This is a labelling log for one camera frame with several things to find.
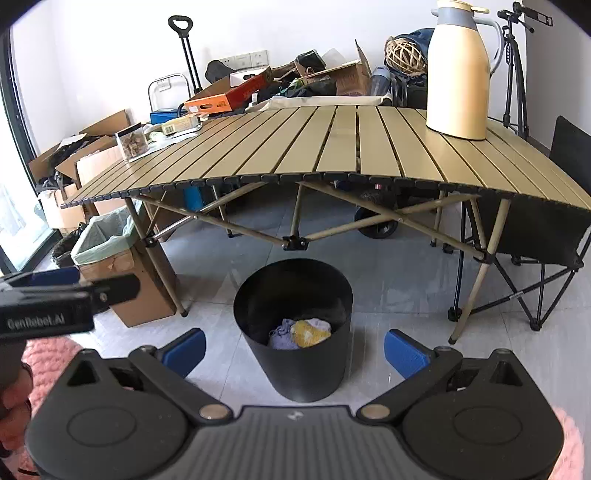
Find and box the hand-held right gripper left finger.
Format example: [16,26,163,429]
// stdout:
[55,329,234,423]

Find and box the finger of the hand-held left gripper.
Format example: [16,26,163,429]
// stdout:
[78,274,141,315]
[0,267,83,291]

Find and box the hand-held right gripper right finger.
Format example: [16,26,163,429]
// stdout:
[358,329,536,423]

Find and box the purple knit pouch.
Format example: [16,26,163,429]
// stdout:
[269,318,298,350]

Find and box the yellow scrub pad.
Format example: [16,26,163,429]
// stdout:
[291,320,332,348]

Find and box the black round bin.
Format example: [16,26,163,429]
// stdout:
[233,259,354,402]

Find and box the person's left forearm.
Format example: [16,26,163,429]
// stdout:
[21,337,81,416]

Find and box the person's left hand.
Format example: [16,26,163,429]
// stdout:
[0,364,34,457]

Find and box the cardboard box with green liner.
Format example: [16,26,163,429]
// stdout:
[71,205,178,328]

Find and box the white cardboard box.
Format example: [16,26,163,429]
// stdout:
[39,185,88,232]

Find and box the pale cardboard box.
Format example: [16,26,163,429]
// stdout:
[76,148,125,190]

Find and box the black wagon cart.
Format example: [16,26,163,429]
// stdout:
[337,182,444,241]

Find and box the clear jar with nuts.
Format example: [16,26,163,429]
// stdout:
[115,124,149,161]

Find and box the open brown cardboard box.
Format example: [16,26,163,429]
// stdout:
[28,110,132,183]

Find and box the pale yellow box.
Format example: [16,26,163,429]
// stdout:
[161,115,201,137]

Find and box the pink fluffy garment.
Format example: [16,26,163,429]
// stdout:
[551,406,585,480]

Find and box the black folding chair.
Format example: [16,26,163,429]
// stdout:
[443,115,591,332]

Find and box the orange red cardboard box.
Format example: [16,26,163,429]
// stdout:
[185,67,273,114]

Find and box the tan slatted folding table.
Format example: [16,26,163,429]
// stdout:
[60,105,591,344]

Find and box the black cap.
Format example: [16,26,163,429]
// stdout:
[204,60,236,84]

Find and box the black suitcase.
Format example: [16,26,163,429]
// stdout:
[394,78,428,109]

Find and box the cream canvas bag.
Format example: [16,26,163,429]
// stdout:
[247,95,393,114]

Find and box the blue grey water bottle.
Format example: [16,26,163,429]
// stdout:
[370,66,392,95]

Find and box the yellow thermos jug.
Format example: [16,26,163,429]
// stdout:
[425,0,503,140]

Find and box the printed open cardboard box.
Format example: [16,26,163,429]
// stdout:
[295,39,372,97]

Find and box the wicker ball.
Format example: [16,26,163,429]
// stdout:
[385,37,428,75]

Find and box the small black bag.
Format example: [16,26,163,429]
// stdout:
[295,50,324,70]

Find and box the dark blue bag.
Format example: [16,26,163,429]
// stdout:
[397,28,435,84]

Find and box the black sliding door frame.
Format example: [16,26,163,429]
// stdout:
[0,28,38,273]

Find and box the chrome tube frame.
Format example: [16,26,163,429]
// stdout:
[148,74,192,114]

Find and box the black trolley handle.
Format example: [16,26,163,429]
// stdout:
[167,15,204,95]

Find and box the white wall socket strip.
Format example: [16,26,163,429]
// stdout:
[221,50,269,68]

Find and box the black camera tripod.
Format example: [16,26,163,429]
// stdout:
[498,0,552,139]

